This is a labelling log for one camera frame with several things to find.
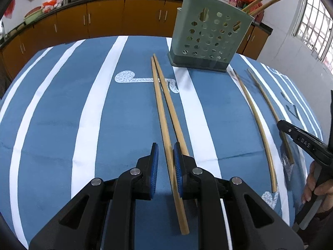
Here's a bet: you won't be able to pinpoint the green basin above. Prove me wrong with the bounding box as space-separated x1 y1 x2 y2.
24 9 43 25

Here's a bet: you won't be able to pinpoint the black kitchen countertop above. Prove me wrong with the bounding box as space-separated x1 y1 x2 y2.
0 0 273 55

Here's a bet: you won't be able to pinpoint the green perforated utensil holder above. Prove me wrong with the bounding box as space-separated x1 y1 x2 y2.
168 0 254 73

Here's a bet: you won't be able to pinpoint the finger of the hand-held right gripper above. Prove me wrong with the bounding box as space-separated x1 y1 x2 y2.
277 119 298 142

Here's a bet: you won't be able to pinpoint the person's right hand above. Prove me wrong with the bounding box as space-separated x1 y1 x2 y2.
301 158 333 205

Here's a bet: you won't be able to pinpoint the orange plastic bag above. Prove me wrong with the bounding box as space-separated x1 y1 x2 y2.
42 0 63 14

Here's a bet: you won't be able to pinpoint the wooden lower cabinets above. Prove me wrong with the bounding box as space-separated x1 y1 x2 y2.
0 0 272 85

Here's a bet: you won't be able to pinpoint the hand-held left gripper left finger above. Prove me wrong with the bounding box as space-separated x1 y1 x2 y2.
29 142 159 250

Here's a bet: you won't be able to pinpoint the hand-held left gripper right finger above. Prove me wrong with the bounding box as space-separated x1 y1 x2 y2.
173 142 305 250

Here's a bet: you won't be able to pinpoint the group of condiment bottles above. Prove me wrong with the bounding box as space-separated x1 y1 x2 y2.
235 0 265 24

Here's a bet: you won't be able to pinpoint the red plastic bag on hook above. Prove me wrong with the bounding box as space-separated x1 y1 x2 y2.
4 1 16 19

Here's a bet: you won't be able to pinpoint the window with security bars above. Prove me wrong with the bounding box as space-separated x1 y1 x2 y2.
291 0 333 71

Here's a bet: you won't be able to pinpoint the chopsticks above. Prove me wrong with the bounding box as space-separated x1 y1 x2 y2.
233 0 291 30

